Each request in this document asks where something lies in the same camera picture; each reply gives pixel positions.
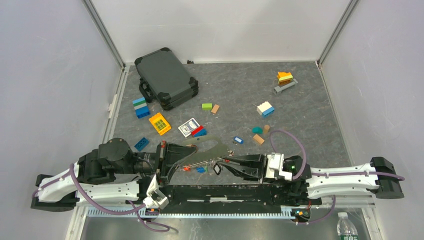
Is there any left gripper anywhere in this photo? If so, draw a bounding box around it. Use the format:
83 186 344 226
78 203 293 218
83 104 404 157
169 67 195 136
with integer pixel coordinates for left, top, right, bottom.
116 141 199 187

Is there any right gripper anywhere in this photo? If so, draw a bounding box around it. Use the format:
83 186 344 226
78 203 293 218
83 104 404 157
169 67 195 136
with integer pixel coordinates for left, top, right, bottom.
216 152 287 187

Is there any metal keyring plate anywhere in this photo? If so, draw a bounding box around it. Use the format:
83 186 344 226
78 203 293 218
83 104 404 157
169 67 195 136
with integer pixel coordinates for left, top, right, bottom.
178 135 230 168

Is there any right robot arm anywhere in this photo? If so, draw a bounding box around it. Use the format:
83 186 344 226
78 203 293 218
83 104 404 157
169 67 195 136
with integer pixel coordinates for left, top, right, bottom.
214 152 404 204

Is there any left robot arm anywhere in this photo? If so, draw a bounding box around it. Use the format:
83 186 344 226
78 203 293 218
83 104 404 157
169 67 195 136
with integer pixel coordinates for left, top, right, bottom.
30 138 197 212

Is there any blue key tag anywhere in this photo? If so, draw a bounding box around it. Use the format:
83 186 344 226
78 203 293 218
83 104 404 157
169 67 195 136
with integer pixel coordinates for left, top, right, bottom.
196 167 206 173
233 136 244 144

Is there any orange wooden block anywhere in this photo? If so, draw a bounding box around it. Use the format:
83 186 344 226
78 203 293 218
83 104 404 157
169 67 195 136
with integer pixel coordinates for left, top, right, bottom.
252 134 265 145

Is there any playing card box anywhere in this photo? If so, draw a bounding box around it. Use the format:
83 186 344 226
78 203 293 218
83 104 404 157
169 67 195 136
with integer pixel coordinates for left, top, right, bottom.
178 117 200 138

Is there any yellow lego plate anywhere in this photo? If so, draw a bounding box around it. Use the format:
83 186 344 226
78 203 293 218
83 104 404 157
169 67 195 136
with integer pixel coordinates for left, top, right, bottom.
148 112 172 136

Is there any red blue lego block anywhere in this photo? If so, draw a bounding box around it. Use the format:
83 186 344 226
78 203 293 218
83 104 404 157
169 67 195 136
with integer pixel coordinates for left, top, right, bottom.
191 125 207 138

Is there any teal wooden block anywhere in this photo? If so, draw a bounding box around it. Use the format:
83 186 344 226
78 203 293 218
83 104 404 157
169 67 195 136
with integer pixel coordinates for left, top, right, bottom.
252 126 263 135

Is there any blue lego brick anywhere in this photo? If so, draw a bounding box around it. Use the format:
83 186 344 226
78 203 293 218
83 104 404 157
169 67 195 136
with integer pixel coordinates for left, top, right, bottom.
134 137 150 152

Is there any black key fob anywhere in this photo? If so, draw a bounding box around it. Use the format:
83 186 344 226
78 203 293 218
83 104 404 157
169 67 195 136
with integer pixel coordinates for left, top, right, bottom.
213 164 223 176

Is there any tan wooden cylinder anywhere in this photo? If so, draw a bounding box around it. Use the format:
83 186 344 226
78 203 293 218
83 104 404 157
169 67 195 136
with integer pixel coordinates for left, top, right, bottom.
263 124 271 135

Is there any white blue lego block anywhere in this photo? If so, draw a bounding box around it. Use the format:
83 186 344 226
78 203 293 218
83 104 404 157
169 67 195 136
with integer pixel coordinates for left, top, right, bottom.
256 101 275 118

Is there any green lego brick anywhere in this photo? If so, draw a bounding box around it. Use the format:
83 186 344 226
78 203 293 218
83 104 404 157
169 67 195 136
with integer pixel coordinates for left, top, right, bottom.
201 103 213 111

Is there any blue green white lego stack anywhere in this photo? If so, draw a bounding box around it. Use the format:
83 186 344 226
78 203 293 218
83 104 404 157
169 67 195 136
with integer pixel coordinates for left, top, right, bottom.
132 97 151 119

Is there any tan wooden block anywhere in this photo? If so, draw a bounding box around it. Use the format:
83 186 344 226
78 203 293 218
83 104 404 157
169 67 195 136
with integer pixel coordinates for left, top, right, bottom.
211 104 220 115

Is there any black hard case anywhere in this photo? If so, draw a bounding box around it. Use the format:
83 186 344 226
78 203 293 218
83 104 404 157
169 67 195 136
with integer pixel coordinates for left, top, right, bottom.
134 47 199 111

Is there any grey lego piece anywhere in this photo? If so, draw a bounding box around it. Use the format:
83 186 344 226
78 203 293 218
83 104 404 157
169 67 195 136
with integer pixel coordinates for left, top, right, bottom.
273 78 298 95

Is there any plastic water bottle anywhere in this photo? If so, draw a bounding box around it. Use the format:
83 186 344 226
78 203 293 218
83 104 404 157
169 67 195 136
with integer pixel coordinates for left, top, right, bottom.
337 212 359 240

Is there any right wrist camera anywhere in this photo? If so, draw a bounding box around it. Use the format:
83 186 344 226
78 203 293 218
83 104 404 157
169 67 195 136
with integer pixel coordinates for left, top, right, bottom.
264 152 293 181

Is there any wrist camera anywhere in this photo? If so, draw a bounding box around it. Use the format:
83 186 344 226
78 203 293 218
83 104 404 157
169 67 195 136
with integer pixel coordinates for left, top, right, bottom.
143 174 169 210
264 152 293 181

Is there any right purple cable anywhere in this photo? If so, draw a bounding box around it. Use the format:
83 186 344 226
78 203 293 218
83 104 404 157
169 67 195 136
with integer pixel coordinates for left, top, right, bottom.
269 129 406 226

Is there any purple cable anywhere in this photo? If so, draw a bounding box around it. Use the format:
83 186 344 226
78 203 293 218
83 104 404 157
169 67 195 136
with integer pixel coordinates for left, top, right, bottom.
269 129 406 226
31 162 171 233

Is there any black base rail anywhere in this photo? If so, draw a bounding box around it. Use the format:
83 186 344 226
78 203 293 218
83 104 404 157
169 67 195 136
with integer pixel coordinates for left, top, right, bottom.
159 184 322 214

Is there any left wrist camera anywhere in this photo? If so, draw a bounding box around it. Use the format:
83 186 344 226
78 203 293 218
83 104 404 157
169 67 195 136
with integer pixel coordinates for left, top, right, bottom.
143 174 169 210

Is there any white cable duct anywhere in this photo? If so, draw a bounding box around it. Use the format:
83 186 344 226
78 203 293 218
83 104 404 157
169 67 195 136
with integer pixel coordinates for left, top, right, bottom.
87 206 295 220

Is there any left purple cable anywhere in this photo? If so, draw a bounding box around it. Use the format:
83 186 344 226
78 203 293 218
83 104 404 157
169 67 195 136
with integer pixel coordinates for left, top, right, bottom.
31 162 171 233

